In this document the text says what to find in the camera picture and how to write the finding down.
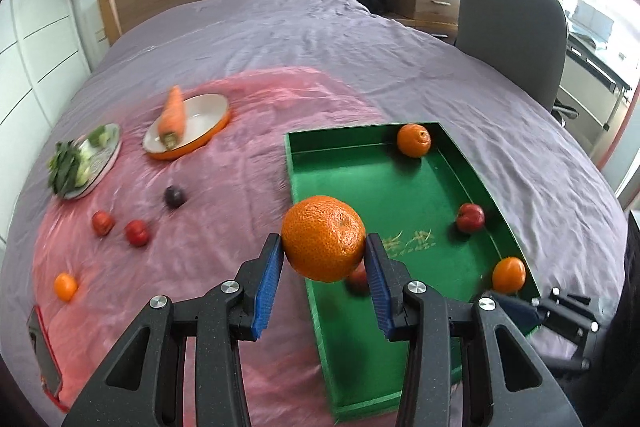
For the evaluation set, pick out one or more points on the white desk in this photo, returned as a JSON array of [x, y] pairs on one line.
[[590, 107]]

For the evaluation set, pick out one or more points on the green rectangular tray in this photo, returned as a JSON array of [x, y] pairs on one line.
[[430, 187]]

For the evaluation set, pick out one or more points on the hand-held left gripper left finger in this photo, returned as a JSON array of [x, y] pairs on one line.
[[265, 292]]

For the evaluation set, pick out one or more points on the orange rimmed white plate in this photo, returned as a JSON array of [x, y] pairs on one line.
[[205, 117]]

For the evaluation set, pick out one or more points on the white wardrobe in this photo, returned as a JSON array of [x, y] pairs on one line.
[[35, 52]]

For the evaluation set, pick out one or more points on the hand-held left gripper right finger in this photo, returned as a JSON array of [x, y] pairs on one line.
[[380, 287]]

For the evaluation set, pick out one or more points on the dark purple plum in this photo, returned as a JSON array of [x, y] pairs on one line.
[[175, 197]]

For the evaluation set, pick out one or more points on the carrot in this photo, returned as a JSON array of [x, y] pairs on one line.
[[172, 117]]

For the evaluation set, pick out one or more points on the grey office chair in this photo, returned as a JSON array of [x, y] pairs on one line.
[[510, 22]]

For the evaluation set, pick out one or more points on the orange mandarin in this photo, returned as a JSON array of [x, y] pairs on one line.
[[65, 286], [323, 237], [413, 140], [508, 275]]

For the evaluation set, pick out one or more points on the pink plastic sheet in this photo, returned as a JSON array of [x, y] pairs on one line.
[[225, 147]]

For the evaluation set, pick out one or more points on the green leafy vegetable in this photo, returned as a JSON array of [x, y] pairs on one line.
[[65, 164]]

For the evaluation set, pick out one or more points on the wall socket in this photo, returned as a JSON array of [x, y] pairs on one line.
[[101, 34]]

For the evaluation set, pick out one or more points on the smartphone with red case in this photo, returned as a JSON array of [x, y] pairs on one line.
[[42, 352]]

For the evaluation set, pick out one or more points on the patterned grey plate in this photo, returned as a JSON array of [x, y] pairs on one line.
[[102, 157]]

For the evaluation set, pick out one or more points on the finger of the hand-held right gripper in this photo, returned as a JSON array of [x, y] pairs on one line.
[[517, 309], [575, 363]]

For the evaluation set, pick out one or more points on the red plum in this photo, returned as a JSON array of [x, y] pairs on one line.
[[137, 233], [470, 217], [357, 282], [102, 223]]

